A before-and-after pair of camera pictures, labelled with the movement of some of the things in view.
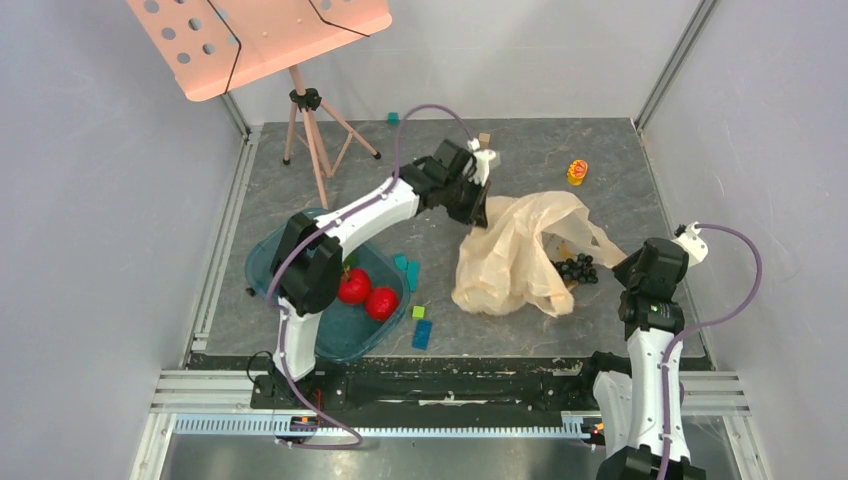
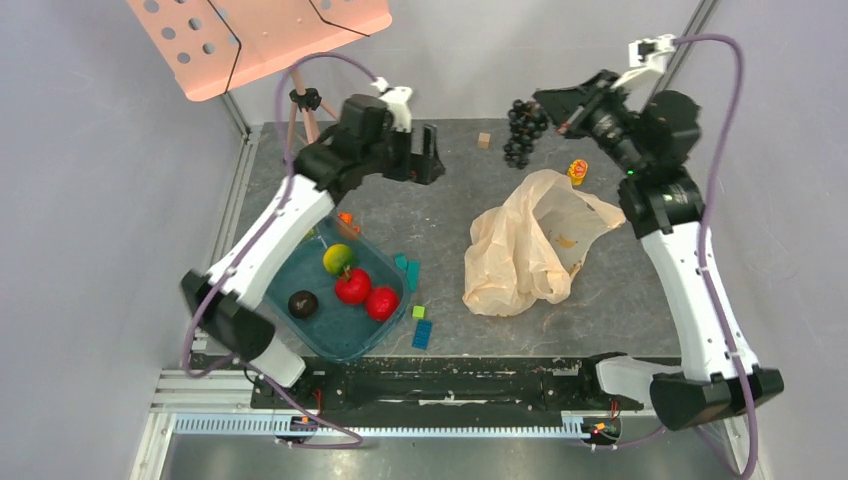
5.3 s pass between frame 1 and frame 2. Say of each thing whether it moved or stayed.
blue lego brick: stayed
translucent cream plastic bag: moved
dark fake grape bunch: moved
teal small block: stayed
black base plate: stayed
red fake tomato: stayed
